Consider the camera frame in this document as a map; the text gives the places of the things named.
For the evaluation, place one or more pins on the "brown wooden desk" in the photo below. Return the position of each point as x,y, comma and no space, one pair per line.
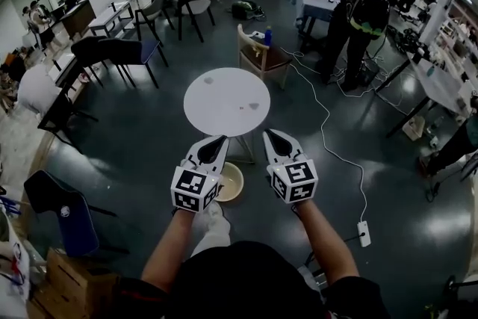
78,16

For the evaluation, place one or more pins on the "brown cardboard box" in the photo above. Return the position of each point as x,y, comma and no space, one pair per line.
74,287

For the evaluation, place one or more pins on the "long white table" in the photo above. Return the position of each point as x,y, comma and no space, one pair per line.
108,15

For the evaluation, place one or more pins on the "person's white shoe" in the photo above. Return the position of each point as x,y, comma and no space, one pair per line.
213,211

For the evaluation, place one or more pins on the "person's left forearm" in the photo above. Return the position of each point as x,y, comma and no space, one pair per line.
168,246

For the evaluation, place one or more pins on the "beige plastic basket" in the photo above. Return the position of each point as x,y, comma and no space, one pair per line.
231,185

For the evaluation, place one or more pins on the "white power strip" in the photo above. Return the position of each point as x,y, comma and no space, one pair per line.
364,234

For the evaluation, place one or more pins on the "blue bottle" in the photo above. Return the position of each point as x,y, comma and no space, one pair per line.
268,36

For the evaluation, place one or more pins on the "person's black shirt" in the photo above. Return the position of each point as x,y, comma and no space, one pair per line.
242,280

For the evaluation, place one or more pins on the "metal table leg frame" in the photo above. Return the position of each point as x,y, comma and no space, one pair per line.
247,149

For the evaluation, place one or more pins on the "grey chair black legs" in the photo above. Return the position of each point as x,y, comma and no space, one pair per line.
153,11
190,3

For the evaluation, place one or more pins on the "green black bag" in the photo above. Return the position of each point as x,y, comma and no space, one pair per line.
246,9

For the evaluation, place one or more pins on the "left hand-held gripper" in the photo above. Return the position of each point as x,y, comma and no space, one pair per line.
190,186

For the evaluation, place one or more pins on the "table with blue-grey cloth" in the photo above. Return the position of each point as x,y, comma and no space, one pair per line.
310,5

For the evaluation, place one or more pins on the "black chair blue cushion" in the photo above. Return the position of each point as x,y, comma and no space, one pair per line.
78,220

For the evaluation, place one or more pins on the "small wooden box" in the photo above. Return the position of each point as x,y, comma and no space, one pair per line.
413,127

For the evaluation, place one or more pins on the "dark chair blue-grey seat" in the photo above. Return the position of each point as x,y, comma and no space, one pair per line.
119,52

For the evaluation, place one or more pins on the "person's right forearm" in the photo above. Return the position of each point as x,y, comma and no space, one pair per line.
325,243

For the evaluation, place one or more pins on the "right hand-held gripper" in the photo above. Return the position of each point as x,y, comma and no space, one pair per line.
295,181

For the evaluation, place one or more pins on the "wooden chair brown seat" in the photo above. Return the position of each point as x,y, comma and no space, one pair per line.
269,58

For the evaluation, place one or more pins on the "white tissue sheet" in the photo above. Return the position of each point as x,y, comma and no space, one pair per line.
207,79

